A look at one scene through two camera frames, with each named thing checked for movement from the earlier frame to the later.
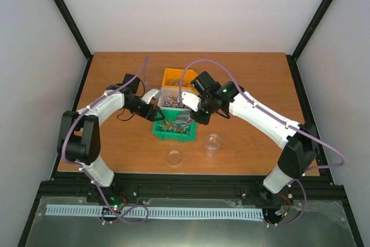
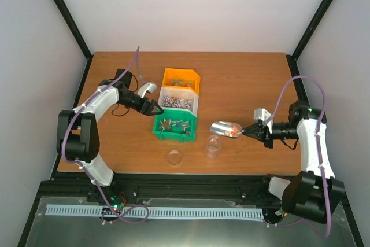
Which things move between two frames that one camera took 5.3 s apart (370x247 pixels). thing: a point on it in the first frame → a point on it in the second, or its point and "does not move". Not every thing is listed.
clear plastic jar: (213, 142) does not move
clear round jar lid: (174, 158) does not move
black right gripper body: (204, 119) → (292, 132)
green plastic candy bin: (169, 129) does not move
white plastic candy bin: (170, 96) does not move
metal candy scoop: (183, 116) → (229, 129)
